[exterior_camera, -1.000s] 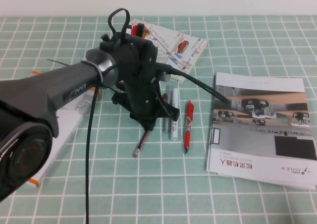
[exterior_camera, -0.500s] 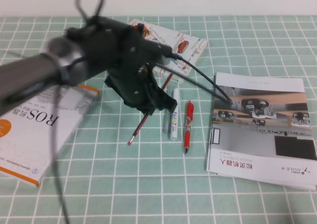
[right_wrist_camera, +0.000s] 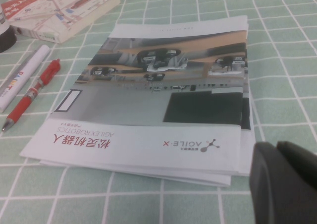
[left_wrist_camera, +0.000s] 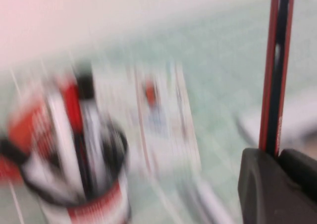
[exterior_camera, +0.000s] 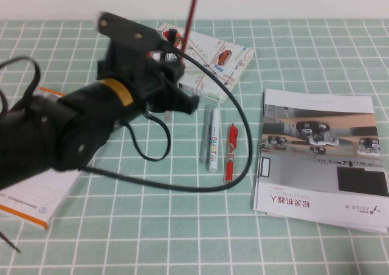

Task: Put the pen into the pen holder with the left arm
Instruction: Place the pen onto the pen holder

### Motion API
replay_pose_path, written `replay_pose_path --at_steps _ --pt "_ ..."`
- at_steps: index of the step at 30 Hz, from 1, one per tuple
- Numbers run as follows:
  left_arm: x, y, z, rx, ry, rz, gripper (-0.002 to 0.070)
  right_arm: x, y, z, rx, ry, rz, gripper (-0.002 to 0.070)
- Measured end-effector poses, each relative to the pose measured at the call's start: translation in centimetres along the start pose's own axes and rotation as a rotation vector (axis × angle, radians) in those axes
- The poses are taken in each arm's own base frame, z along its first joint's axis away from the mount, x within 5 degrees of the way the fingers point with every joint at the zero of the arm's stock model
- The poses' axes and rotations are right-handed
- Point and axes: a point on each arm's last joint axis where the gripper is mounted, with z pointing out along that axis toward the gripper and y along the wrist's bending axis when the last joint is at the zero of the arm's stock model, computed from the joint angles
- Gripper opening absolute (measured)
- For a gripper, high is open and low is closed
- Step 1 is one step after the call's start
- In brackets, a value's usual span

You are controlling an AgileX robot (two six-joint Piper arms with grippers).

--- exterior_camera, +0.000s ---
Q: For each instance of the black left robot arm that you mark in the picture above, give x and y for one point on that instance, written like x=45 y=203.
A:
x=36 y=135

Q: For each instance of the green white checked tablecloth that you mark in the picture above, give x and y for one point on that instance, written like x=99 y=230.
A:
x=182 y=226

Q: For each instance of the white orange ROS book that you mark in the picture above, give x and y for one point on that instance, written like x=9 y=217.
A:
x=36 y=196

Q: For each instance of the white paint marker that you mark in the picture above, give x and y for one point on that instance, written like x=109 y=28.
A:
x=214 y=141

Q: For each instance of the dark red pencil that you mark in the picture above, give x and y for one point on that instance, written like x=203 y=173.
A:
x=189 y=28

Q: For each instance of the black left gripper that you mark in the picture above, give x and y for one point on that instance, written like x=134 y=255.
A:
x=139 y=80

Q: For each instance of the white AgileX robot brochure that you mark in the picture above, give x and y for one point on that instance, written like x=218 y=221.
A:
x=319 y=165

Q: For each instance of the black marker red label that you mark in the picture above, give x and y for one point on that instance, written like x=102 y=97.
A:
x=173 y=34

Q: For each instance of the red gel pen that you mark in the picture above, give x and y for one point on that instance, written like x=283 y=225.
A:
x=231 y=153

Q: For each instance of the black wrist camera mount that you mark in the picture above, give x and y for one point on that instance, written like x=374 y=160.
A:
x=121 y=28

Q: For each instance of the white map cover book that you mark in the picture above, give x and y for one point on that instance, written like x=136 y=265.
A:
x=218 y=62

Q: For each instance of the silver grey pen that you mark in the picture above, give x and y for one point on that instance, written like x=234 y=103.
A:
x=206 y=135

